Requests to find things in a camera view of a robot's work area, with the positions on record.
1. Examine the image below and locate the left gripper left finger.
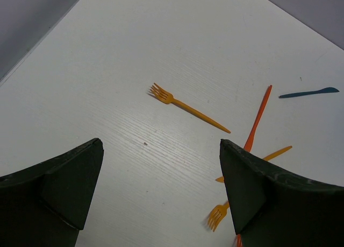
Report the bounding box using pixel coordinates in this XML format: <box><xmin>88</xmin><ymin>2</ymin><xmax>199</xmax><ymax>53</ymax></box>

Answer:
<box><xmin>1</xmin><ymin>138</ymin><xmax>104</xmax><ymax>246</ymax></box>

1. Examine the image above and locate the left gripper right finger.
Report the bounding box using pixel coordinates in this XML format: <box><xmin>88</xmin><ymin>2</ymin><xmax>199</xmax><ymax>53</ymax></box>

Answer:
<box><xmin>220</xmin><ymin>139</ymin><xmax>343</xmax><ymax>246</ymax></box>

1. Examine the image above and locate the yellow fork near left arm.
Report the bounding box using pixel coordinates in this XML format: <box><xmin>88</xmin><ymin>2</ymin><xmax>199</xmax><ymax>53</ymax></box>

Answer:
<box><xmin>150</xmin><ymin>83</ymin><xmax>231</xmax><ymax>133</ymax></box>

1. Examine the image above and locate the red plastic fork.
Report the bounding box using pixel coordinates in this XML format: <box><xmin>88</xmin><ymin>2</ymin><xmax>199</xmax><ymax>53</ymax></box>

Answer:
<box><xmin>236</xmin><ymin>234</ymin><xmax>243</xmax><ymax>247</ymax></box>

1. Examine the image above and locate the orange plastic fork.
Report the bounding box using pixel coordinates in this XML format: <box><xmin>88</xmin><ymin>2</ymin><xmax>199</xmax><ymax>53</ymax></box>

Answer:
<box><xmin>207</xmin><ymin>201</ymin><xmax>230</xmax><ymax>232</ymax></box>

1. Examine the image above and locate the orange plastic knife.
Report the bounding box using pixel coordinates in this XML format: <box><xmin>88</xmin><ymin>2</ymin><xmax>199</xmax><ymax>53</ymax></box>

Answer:
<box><xmin>216</xmin><ymin>146</ymin><xmax>292</xmax><ymax>183</ymax></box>

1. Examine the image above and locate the red plastic knife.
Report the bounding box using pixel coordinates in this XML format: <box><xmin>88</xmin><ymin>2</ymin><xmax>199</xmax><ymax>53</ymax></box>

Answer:
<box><xmin>244</xmin><ymin>85</ymin><xmax>273</xmax><ymax>152</ymax></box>

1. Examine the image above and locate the dark blue plastic knife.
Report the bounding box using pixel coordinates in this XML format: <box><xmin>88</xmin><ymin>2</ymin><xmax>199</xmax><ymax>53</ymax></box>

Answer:
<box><xmin>278</xmin><ymin>87</ymin><xmax>339</xmax><ymax>98</ymax></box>

